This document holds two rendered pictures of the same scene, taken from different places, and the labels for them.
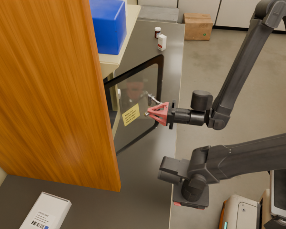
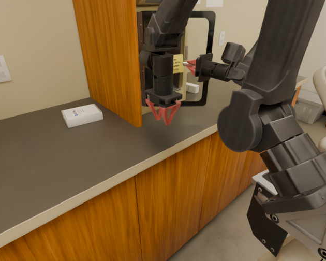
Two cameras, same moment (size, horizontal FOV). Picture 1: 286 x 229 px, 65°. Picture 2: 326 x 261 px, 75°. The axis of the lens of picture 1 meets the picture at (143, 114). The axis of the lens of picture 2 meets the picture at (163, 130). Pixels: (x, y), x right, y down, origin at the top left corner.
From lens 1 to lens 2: 0.70 m
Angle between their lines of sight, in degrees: 35
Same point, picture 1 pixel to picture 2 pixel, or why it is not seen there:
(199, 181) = (147, 30)
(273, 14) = not seen: outside the picture
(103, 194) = (126, 124)
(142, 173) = (164, 127)
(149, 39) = not seen: hidden behind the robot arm
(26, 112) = (100, 12)
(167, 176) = (143, 54)
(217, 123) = (236, 72)
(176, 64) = not seen: hidden behind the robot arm
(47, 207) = (87, 109)
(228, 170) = (164, 9)
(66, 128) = (113, 26)
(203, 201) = (165, 97)
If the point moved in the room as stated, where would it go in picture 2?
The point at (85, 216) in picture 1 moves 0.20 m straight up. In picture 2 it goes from (102, 127) to (95, 83)
